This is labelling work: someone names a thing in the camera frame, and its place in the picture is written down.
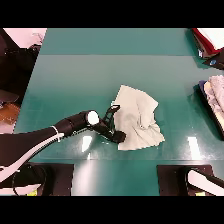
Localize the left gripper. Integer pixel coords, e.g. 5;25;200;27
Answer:
97;122;128;145

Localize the white shirt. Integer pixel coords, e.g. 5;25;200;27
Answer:
112;84;166;152

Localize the heap of clothes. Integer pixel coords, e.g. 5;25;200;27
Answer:
198;74;224;140

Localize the black garment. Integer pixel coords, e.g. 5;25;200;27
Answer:
202;49;224;71

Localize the red garment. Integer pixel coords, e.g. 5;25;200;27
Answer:
191;28;224;58

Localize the white garment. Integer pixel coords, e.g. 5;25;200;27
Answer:
197;28;224;51

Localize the black cable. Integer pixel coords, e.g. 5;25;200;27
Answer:
11;163;48;197

